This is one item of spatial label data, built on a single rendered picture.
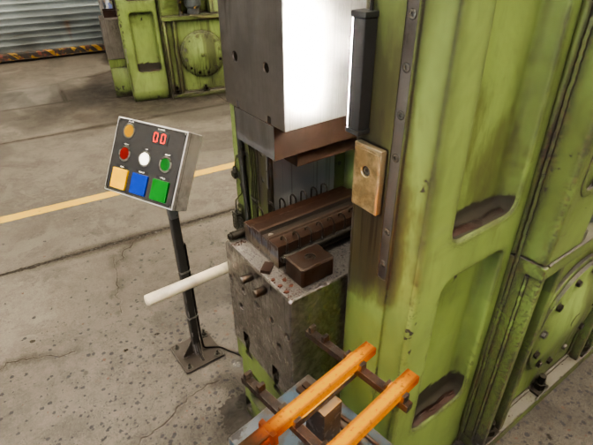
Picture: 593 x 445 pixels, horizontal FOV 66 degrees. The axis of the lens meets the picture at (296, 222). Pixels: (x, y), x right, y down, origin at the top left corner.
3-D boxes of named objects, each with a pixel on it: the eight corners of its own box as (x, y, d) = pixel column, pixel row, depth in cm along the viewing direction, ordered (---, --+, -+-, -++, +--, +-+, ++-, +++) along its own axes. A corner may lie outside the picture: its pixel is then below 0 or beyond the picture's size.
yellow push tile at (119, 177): (124, 190, 169) (127, 170, 168) (109, 186, 172) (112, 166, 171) (127, 190, 171) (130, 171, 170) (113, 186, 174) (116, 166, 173)
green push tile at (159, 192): (164, 203, 161) (168, 182, 159) (148, 198, 164) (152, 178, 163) (167, 203, 162) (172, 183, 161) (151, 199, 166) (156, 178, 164)
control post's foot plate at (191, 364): (186, 376, 217) (183, 364, 212) (168, 348, 232) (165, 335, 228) (227, 356, 228) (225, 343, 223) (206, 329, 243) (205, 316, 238)
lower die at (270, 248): (278, 267, 139) (277, 245, 135) (245, 237, 153) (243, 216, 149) (379, 223, 160) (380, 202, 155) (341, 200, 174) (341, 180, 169)
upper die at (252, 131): (274, 161, 120) (273, 126, 115) (236, 138, 134) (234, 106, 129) (388, 126, 141) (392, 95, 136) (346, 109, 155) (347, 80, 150)
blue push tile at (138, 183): (143, 196, 165) (147, 176, 164) (128, 192, 168) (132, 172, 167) (146, 196, 166) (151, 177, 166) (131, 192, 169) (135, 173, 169)
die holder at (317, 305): (291, 403, 151) (289, 302, 127) (235, 335, 177) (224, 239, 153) (409, 330, 178) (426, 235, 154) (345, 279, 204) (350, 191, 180)
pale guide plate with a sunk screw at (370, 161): (374, 216, 113) (380, 153, 104) (350, 201, 119) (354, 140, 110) (380, 214, 114) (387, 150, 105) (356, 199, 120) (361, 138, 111)
